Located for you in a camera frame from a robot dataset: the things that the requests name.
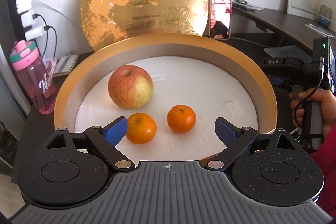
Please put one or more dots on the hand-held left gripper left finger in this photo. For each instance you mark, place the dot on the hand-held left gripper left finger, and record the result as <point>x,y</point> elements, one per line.
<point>116,131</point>

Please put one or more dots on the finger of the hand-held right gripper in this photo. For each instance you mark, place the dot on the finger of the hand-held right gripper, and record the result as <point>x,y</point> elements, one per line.
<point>279,81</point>

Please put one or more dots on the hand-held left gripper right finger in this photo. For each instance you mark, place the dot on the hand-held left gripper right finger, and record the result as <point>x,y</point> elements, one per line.
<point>225,132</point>

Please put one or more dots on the orange tangerine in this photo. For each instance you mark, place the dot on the orange tangerine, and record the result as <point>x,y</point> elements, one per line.
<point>181,119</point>
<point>141,129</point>

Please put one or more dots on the red yellow apple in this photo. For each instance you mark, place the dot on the red yellow apple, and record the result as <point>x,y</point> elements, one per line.
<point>130,87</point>

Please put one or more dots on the round gold-rimmed tray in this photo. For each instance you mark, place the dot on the round gold-rimmed tray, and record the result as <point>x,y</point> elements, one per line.
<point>168,47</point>

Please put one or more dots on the person's right forearm red sleeve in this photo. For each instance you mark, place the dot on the person's right forearm red sleeve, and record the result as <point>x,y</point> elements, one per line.
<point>328,163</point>

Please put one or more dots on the person's right hand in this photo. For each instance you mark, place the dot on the person's right hand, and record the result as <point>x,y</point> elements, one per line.
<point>329,108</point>

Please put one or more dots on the dark wooden desk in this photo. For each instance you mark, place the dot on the dark wooden desk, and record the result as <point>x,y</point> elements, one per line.
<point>283,23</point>

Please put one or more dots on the small card stand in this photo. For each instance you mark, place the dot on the small card stand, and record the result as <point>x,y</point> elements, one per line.
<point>325,16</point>

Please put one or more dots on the white foam liner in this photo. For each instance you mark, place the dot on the white foam liner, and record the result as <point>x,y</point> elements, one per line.
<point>189,77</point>

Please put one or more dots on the spiral notebook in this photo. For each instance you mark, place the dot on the spiral notebook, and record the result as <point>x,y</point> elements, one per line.
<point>65,65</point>

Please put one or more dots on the small dark device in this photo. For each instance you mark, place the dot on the small dark device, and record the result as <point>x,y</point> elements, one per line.
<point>242,3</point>

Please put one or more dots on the smartphone with pink case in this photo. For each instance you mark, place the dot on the smartphone with pink case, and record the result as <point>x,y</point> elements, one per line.
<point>220,18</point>

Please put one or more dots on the pink water bottle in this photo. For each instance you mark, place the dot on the pink water bottle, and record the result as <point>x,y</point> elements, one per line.
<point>36,77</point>

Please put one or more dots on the white charger plug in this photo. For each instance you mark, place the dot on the white charger plug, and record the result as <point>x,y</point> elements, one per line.
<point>34,32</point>
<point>27,18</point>
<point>23,4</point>

